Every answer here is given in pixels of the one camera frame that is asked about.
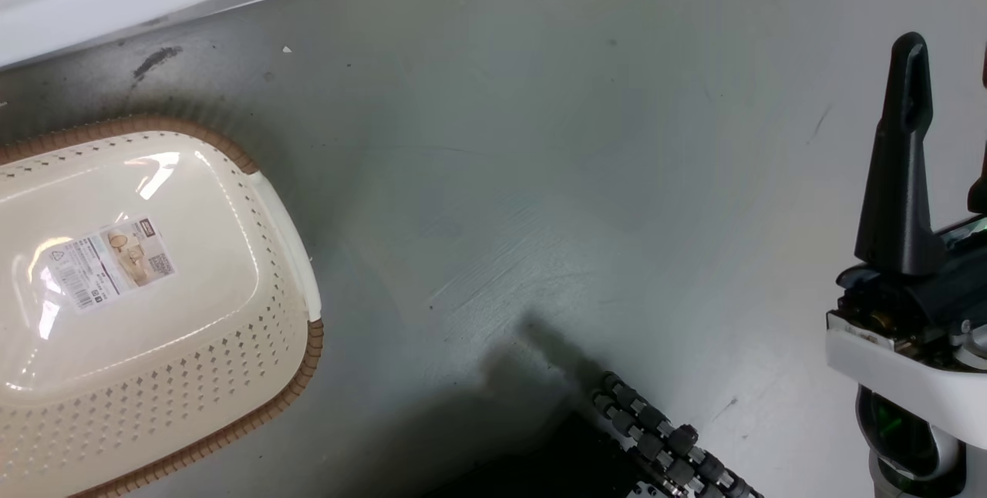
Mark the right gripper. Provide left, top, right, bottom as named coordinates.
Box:
left=825, top=32, right=987, bottom=450

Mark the cream perforated laundry basket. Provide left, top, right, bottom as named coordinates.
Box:
left=0, top=116, right=325, bottom=498

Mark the printed product label sticker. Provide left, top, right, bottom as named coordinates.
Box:
left=48, top=218, right=177, bottom=311

